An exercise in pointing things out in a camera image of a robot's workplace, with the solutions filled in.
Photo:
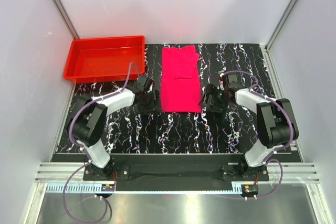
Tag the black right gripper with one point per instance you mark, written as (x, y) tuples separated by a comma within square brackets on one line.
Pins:
[(212, 90)]

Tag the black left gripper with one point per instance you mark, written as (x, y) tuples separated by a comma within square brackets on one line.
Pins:
[(154, 105)]

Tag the pink t shirt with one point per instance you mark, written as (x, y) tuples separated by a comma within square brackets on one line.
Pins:
[(180, 84)]

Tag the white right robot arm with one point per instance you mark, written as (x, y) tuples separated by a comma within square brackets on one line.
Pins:
[(276, 123)]

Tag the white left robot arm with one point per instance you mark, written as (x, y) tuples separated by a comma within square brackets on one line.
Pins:
[(86, 124)]

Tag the red plastic bin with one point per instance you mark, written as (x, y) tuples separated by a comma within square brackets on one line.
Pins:
[(105, 59)]

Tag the right orange connector board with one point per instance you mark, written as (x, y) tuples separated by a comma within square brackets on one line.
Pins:
[(251, 189)]

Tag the orange connector board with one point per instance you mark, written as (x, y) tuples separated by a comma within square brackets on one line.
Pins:
[(251, 189), (108, 187)]

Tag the left orange connector board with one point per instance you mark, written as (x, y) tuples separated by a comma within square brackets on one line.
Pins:
[(108, 187)]

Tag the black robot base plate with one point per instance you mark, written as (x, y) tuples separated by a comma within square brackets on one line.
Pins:
[(188, 183)]

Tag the white slotted cable duct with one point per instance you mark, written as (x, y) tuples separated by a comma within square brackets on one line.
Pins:
[(120, 188)]

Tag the aluminium frame rail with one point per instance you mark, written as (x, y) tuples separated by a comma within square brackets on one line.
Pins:
[(288, 172)]

